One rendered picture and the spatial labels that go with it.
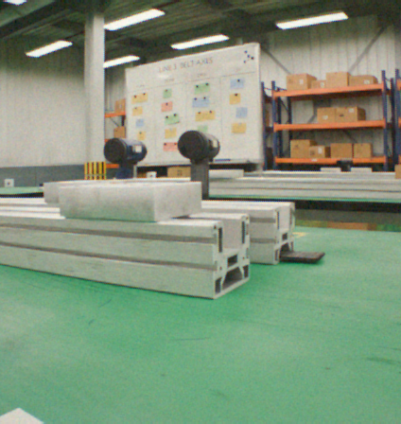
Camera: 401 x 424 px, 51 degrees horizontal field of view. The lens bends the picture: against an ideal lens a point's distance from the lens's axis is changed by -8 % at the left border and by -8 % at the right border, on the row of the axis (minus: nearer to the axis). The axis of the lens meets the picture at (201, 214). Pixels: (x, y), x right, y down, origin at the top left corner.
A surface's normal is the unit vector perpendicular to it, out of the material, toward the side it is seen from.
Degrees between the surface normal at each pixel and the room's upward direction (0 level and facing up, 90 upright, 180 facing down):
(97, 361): 0
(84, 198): 90
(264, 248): 90
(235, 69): 90
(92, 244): 90
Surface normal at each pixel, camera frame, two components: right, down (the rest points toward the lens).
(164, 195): 0.88, 0.03
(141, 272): -0.48, 0.10
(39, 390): -0.02, -0.99
